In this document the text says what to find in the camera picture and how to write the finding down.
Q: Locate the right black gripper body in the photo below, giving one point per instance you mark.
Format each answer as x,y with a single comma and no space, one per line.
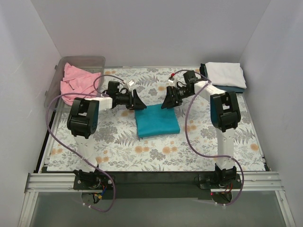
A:
175,95

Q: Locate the folded grey-blue t shirt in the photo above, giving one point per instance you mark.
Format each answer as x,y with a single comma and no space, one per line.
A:
231,89

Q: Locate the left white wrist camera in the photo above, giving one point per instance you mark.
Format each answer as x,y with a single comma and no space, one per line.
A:
129,84

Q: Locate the teal t shirt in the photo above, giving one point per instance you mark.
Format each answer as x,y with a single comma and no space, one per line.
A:
155,121

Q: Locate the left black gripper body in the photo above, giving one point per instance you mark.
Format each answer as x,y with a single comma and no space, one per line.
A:
132,100

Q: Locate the clear plastic bin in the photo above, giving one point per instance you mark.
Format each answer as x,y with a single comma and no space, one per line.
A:
92,64

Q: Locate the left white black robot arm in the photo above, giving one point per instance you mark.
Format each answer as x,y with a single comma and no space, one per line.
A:
83,122

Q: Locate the folded white t shirt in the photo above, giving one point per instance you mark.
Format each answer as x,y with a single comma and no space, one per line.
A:
226,74

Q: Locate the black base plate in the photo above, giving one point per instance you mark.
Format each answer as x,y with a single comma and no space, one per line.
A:
156,185

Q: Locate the aluminium frame rail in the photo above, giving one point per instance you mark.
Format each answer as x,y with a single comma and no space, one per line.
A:
251,181

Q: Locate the floral table mat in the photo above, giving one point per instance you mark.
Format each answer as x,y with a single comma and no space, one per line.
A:
118,147

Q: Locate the pink t shirt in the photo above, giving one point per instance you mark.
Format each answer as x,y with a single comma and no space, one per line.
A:
76,80

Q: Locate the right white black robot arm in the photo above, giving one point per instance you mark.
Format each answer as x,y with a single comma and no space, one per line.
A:
224,113

